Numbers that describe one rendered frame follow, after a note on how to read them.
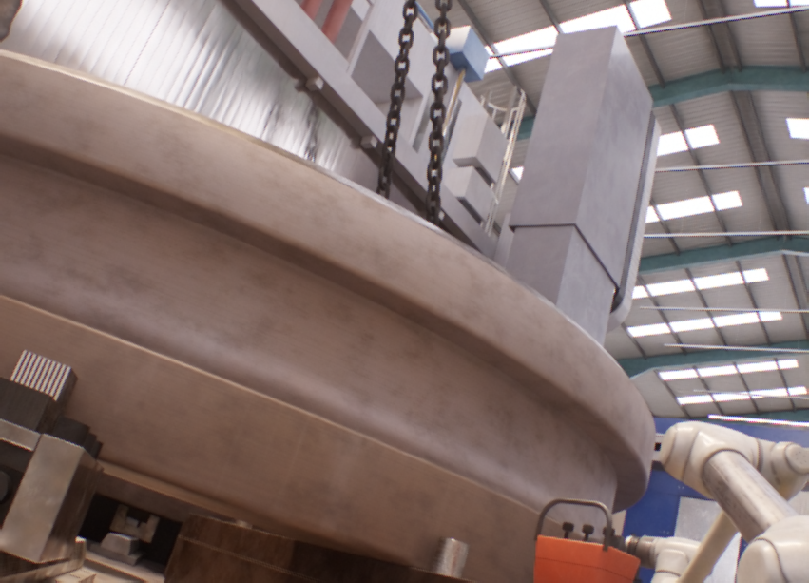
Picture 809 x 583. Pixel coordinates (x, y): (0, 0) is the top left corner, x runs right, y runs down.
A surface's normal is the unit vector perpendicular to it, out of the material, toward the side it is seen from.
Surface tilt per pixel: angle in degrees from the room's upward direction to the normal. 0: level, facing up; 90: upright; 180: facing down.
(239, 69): 90
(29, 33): 90
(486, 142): 90
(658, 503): 90
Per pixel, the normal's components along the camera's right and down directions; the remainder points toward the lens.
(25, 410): 0.27, -0.32
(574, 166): -0.51, -0.47
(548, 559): -0.75, -0.35
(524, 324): 0.63, -0.14
